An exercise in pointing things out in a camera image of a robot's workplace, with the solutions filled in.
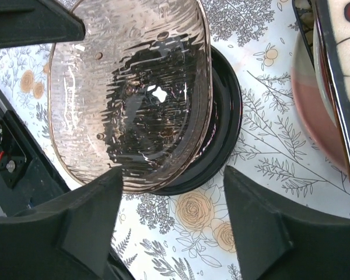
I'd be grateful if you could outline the floral tablecloth mat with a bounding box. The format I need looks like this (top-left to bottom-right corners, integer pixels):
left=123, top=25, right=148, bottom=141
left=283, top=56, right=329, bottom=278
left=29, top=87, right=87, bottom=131
left=0, top=1, right=350, bottom=279

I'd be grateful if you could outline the square floral ceramic plate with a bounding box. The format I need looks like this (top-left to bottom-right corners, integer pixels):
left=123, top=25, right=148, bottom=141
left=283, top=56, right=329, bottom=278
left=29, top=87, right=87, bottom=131
left=313, top=1, right=350, bottom=180

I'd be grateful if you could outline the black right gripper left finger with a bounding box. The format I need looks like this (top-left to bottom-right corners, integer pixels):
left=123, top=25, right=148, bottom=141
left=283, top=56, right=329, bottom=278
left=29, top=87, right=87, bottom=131
left=0, top=167, right=123, bottom=279

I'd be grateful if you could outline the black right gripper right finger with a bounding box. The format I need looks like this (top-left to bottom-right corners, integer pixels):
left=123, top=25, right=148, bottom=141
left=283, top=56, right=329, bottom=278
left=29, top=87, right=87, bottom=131
left=223, top=166, right=350, bottom=279

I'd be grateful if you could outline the pink bottom plate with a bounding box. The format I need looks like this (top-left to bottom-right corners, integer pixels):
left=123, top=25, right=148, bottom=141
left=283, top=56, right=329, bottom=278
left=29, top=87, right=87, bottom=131
left=290, top=34, right=347, bottom=172

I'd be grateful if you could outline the black round plate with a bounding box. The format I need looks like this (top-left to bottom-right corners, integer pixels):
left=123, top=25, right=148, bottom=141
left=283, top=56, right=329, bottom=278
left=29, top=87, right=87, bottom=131
left=152, top=47, right=243, bottom=196

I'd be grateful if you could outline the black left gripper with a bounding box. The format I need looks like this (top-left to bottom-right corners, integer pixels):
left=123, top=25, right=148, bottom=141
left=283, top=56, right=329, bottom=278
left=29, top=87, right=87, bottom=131
left=0, top=89, right=70, bottom=216

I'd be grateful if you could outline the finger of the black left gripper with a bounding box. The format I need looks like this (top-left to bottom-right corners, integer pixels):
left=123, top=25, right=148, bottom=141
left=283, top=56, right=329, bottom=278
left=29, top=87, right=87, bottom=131
left=0, top=0, right=85, bottom=49

